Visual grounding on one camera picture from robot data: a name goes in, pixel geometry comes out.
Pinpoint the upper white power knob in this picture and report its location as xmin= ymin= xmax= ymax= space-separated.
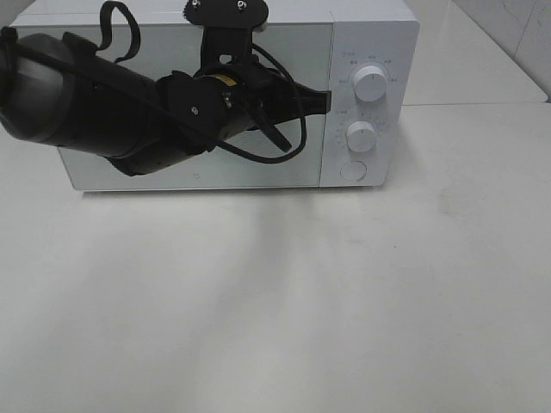
xmin=351 ymin=64 xmax=388 ymax=102

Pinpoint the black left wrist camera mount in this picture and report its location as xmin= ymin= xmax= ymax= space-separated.
xmin=183 ymin=0 xmax=269 ymax=69

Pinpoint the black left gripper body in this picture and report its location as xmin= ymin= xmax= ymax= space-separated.
xmin=156 ymin=64 xmax=297 ymax=146

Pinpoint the round white door button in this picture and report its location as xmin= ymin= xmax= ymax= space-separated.
xmin=340 ymin=161 xmax=368 ymax=182

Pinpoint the lower white timer knob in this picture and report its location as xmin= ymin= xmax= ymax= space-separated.
xmin=345 ymin=121 xmax=378 ymax=153

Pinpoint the white microwave oven body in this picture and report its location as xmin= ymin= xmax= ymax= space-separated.
xmin=12 ymin=1 xmax=419 ymax=188

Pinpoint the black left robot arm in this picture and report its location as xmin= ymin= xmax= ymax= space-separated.
xmin=1 ymin=27 xmax=331 ymax=176

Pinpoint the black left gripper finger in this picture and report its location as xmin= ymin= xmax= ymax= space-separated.
xmin=253 ymin=112 xmax=291 ymax=152
xmin=294 ymin=85 xmax=332 ymax=116

